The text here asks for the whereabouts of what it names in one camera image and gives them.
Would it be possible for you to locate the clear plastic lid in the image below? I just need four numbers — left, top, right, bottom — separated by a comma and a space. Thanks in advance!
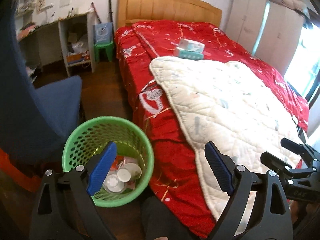
103, 173, 125, 193

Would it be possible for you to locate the white paper cup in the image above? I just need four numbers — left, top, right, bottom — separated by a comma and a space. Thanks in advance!
117, 167, 131, 183

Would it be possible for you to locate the pink paper package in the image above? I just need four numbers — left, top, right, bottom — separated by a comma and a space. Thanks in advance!
123, 156, 139, 165

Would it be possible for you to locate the white plastic bowl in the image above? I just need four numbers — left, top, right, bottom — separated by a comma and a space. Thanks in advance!
123, 163, 142, 181

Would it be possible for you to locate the orange red foil bag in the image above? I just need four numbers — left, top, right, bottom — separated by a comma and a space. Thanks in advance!
110, 155, 124, 171

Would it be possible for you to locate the person's right hand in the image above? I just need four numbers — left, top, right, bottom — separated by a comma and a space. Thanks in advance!
288, 199, 316, 224

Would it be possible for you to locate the green plastic mesh wastebasket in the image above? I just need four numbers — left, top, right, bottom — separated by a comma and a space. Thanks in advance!
62, 116, 154, 207

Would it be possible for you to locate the red patterned duvet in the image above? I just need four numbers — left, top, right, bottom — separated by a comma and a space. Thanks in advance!
115, 20, 309, 238

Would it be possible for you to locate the white quilted blanket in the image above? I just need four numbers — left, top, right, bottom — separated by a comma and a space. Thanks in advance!
149, 56, 300, 238

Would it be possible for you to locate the blue office chair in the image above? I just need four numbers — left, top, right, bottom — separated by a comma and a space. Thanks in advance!
1, 10, 82, 165

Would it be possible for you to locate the teal tissue box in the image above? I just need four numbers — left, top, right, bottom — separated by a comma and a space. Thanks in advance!
174, 47, 204, 61

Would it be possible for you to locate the green plastic stool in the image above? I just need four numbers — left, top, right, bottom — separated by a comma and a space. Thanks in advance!
94, 41, 114, 62

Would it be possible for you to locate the white tissue pack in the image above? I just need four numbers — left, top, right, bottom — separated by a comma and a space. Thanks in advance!
178, 38, 205, 53

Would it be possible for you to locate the white shelf desk unit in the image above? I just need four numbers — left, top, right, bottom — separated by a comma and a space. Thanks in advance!
17, 10, 97, 76

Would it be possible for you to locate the blue paper bag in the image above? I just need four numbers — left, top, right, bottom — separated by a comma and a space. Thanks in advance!
93, 22, 113, 44

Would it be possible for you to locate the white wardrobe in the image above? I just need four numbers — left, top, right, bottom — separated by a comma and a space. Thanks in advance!
225, 0, 305, 76

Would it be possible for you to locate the black sword stick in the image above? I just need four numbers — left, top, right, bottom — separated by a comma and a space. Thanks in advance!
108, 0, 114, 36

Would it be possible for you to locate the wooden bed headboard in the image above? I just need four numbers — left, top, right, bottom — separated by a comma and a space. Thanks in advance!
117, 0, 222, 28

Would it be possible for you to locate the window with dark frame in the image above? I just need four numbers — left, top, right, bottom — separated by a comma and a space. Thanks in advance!
284, 24, 319, 97

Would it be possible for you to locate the red handled stick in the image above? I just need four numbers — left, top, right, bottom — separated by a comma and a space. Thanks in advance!
91, 2, 102, 24

